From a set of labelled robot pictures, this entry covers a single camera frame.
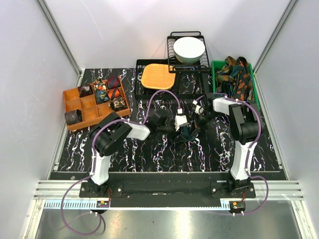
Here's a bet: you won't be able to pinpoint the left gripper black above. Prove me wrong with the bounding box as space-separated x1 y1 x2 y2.
157 120 186 143

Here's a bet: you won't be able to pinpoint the dark green tie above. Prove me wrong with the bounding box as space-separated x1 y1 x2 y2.
177 126 200 142

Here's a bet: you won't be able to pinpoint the brown blue tie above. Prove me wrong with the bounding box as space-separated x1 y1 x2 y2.
64 109 82 125

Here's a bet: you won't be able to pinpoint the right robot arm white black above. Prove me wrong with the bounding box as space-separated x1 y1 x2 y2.
190 93 263 198

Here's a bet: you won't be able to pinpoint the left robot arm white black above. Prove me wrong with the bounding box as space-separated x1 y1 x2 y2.
88 109 187 197

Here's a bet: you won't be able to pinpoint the navy tie orange flowers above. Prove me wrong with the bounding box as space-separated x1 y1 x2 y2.
228 57 253 101

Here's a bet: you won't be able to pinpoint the brown teal patterned tie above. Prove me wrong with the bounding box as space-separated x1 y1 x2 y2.
215 56 241 97

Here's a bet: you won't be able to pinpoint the green plastic bin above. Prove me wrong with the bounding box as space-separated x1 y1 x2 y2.
211 56 260 107

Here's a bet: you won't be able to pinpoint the orange woven pot holder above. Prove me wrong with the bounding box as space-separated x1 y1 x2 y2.
141 63 175 90

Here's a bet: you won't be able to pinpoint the rolled beige patterned tie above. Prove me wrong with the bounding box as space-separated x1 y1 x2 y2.
109 97 127 112

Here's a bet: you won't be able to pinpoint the white bowl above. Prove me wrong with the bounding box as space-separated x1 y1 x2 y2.
173 37 205 64

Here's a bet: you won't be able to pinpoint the rolled navy orange striped tie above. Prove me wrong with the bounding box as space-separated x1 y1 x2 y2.
108 87 124 101

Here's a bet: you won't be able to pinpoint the rolled maroon striped tie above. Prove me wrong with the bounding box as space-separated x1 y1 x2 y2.
107 76 121 90

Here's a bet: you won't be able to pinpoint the rolled blue paisley tie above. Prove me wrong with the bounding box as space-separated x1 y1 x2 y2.
95 90 110 105

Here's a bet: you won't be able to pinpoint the orange wooden divided box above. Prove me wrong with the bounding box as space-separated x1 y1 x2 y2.
63 76 131 131

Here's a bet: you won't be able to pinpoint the rolled colourful floral tie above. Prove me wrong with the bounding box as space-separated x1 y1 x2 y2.
93 80 108 92

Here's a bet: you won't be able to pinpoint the rolled dark floral tie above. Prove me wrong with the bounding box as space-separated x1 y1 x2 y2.
77 84 93 98

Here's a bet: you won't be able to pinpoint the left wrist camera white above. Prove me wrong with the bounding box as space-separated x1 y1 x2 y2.
174 115 188 131

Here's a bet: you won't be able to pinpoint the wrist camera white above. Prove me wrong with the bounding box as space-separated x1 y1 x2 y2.
192 100 205 115
174 115 188 131

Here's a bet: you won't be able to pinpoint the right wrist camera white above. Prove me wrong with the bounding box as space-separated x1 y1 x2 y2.
192 100 205 115

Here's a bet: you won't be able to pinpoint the black wire tray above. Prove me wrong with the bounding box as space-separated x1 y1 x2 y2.
134 59 205 100

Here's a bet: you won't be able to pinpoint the black wire dish rack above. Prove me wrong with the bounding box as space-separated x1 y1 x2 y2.
166 31 210 73

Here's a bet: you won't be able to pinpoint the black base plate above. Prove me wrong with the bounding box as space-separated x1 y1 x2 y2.
79 172 256 209

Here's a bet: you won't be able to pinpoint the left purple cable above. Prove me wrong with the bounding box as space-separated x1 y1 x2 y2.
60 90 183 236

